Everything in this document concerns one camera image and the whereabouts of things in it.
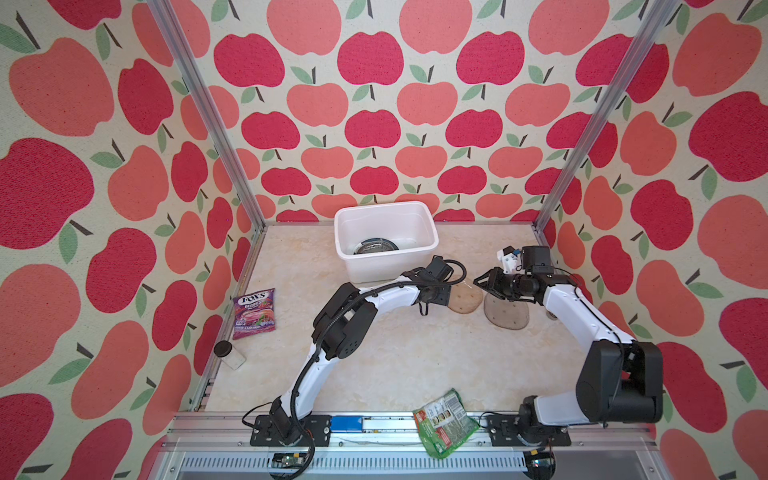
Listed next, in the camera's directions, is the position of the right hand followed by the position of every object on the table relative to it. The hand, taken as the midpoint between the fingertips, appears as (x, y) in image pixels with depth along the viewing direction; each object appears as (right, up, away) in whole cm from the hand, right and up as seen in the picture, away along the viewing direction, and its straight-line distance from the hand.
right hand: (484, 282), depth 88 cm
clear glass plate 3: (+10, -11, +8) cm, 17 cm away
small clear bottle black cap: (-71, -19, -9) cm, 74 cm away
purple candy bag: (-71, -11, +5) cm, 72 cm away
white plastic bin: (-20, +19, +23) cm, 36 cm away
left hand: (-9, -6, +9) cm, 14 cm away
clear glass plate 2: (-2, -7, +13) cm, 15 cm away
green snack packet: (-15, -35, -13) cm, 40 cm away
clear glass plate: (-33, +11, +23) cm, 42 cm away
